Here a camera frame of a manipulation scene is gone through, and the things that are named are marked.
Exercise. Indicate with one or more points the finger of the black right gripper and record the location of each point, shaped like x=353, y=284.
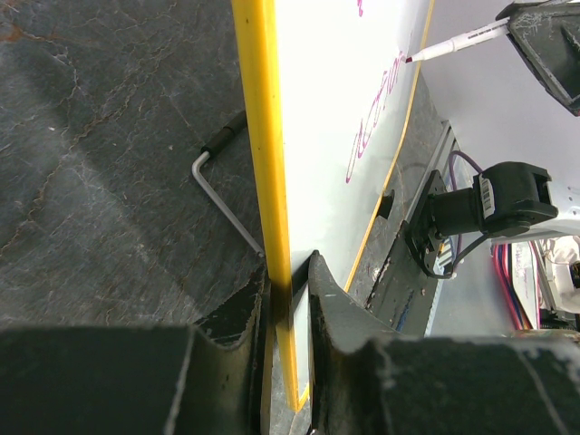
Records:
x=547, y=40
x=514, y=7

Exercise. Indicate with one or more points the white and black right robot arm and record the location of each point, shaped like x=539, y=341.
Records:
x=508, y=198

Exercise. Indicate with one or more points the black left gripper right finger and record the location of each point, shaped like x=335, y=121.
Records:
x=368, y=379

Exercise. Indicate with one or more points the white marker with purple cap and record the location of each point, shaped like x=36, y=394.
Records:
x=461, y=41

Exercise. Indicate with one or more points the orange framed whiteboard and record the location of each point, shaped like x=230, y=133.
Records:
x=328, y=91

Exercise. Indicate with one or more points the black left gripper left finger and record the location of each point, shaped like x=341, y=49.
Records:
x=209, y=377

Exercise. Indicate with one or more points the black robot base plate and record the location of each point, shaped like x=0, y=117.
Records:
x=403, y=296

